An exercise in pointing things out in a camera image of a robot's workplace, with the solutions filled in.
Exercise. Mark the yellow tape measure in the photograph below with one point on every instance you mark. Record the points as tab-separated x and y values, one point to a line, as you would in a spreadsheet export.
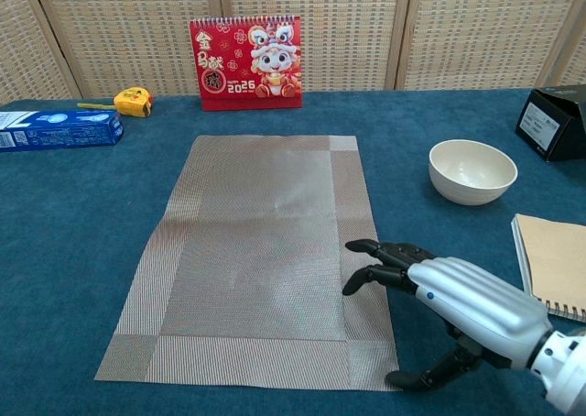
133	102

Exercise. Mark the beige woven placemat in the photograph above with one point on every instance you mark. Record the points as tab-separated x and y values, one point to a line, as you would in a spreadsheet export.
256	251

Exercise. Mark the cream white bowl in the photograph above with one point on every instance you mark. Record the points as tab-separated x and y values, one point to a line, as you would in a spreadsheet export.
471	178

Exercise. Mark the kraft cover spiral notebook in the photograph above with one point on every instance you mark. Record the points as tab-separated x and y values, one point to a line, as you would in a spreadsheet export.
556	260

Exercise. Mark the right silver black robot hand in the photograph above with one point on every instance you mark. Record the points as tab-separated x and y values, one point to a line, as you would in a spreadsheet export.
480	310

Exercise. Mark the blue felt table cover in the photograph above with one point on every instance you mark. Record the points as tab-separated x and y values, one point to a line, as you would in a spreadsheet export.
68	251

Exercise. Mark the blue toothpaste box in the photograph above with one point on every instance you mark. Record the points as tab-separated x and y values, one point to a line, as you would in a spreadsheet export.
64	129

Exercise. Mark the red desk calendar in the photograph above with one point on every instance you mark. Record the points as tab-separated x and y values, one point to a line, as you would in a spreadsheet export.
242	68

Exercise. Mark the black cardboard box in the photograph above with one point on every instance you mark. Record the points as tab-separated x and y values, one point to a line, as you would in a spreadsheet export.
554	123

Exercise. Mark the woven bamboo folding screen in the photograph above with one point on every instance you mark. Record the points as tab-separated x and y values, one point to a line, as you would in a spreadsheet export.
137	22

